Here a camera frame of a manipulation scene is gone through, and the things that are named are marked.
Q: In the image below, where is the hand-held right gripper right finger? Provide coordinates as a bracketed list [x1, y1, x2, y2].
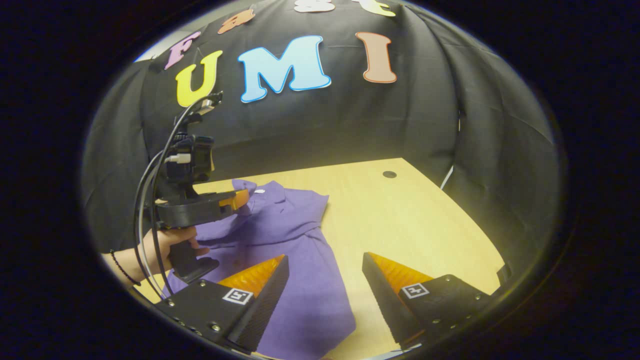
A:
[362, 251, 493, 351]

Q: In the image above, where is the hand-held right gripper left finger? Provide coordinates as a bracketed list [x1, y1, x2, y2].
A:
[155, 254, 291, 353]

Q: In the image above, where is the purple knit collared sweater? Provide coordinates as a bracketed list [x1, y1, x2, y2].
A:
[162, 179, 357, 360]

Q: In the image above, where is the black backdrop cloth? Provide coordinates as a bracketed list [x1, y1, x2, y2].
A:
[81, 0, 561, 281]

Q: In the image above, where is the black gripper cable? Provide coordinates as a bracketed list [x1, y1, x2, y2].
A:
[148, 91, 224, 301]
[133, 150, 173, 301]

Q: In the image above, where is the black bead bracelet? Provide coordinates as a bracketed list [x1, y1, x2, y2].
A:
[109, 248, 142, 287]

